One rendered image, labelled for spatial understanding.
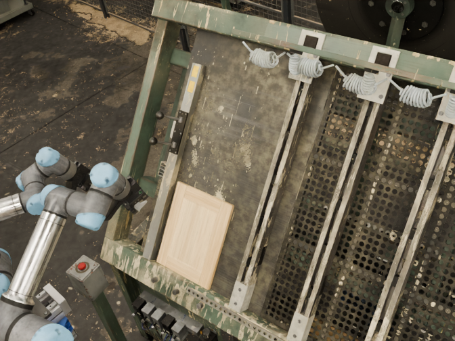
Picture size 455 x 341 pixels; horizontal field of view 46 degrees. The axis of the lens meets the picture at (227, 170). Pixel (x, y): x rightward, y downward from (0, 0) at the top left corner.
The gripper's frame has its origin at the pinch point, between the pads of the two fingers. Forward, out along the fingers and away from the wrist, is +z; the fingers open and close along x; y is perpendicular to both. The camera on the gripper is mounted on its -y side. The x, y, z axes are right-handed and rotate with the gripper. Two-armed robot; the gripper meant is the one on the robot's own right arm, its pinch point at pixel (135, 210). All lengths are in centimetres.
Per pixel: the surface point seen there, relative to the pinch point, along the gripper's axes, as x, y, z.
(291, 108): -1, 71, 20
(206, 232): -5, 13, 59
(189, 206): 10, 15, 57
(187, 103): 41, 44, 39
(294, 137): -9, 65, 25
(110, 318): 8, -54, 104
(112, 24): 351, 82, 331
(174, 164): 28, 22, 51
